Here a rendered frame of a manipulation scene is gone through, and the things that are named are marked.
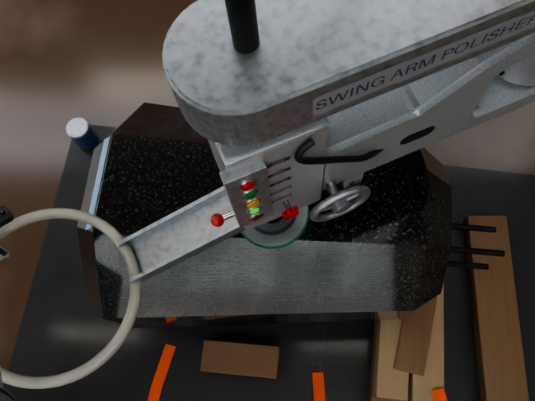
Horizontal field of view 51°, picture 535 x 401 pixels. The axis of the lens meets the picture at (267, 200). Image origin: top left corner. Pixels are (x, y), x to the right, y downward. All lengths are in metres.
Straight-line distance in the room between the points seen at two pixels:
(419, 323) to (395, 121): 1.21
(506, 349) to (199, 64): 1.87
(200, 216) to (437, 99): 0.72
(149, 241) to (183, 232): 0.11
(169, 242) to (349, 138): 0.66
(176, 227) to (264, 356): 0.86
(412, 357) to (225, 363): 0.71
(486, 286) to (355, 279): 0.86
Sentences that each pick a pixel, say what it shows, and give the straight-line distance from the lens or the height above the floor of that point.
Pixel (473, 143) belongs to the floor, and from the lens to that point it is 2.74.
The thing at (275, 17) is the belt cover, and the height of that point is 1.67.
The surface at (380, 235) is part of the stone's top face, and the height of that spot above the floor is 0.80.
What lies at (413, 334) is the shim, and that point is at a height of 0.22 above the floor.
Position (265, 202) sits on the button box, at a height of 1.31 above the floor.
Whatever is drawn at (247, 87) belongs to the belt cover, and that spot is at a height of 1.67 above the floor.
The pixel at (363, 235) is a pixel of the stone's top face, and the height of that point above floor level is 0.80.
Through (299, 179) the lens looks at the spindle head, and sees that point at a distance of 1.15.
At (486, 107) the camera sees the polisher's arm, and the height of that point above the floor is 1.22.
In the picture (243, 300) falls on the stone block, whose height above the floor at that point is 0.64.
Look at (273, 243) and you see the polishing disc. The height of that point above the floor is 0.83.
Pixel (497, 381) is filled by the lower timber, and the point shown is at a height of 0.09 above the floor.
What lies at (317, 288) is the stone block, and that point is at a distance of 1.73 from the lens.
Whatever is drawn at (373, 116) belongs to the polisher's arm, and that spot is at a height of 1.37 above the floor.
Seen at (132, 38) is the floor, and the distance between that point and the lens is 3.02.
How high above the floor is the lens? 2.39
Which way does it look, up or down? 72 degrees down
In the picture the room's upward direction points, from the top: 9 degrees counter-clockwise
